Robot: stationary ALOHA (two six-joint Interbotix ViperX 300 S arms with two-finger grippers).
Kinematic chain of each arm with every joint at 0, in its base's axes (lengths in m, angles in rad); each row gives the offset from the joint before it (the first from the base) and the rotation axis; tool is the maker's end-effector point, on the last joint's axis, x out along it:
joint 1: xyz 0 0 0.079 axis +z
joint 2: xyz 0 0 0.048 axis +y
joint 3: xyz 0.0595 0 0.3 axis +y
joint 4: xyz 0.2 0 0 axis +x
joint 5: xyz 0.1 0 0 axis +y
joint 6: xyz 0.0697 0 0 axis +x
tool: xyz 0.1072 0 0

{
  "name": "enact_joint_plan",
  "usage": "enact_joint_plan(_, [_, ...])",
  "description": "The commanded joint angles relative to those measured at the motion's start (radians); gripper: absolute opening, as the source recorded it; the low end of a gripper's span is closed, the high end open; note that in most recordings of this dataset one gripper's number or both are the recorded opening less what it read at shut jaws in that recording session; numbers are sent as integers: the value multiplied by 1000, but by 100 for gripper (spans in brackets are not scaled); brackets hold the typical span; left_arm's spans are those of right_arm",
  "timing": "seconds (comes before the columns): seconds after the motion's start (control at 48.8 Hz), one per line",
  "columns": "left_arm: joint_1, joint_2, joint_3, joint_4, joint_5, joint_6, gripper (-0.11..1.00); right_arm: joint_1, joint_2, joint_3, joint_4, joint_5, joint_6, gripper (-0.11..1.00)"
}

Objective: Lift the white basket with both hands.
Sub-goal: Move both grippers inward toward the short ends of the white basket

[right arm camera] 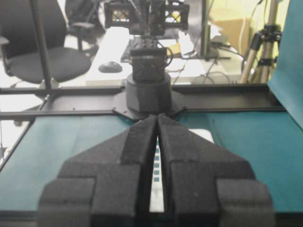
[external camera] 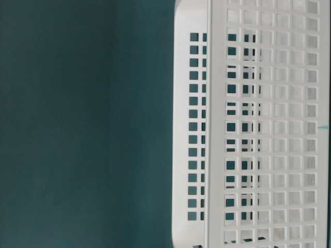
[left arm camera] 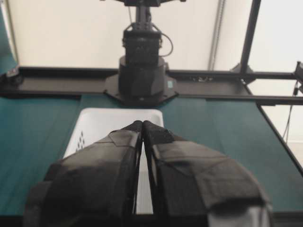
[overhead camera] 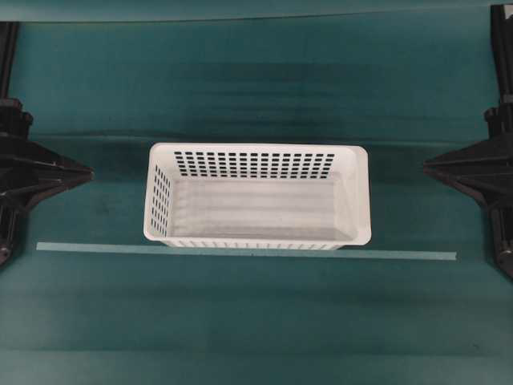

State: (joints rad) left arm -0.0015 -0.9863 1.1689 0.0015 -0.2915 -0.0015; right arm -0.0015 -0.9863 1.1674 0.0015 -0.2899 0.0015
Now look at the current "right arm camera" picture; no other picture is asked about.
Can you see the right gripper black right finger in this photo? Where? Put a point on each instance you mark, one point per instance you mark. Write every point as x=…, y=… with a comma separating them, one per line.
x=208, y=186

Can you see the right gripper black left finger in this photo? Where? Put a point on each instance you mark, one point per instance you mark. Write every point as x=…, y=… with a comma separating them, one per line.
x=108, y=185

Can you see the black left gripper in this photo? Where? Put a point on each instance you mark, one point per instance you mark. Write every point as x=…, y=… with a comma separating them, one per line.
x=146, y=17

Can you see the white plastic perforated basket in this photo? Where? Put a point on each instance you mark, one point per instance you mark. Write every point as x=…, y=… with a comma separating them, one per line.
x=157, y=200

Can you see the white desk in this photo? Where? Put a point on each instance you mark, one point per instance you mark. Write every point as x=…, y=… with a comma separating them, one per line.
x=149, y=60

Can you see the black computer mouse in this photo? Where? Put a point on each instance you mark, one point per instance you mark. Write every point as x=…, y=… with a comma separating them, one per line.
x=110, y=67

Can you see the black office chair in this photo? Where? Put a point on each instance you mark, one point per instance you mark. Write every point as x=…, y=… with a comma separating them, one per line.
x=32, y=37

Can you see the black vertical frame post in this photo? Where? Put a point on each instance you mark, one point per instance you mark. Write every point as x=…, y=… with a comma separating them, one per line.
x=41, y=43

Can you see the black aluminium frame rail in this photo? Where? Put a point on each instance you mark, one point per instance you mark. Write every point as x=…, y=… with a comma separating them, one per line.
x=98, y=101

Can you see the grey camera tripod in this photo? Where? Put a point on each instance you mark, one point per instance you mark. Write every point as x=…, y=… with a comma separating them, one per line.
x=260, y=61

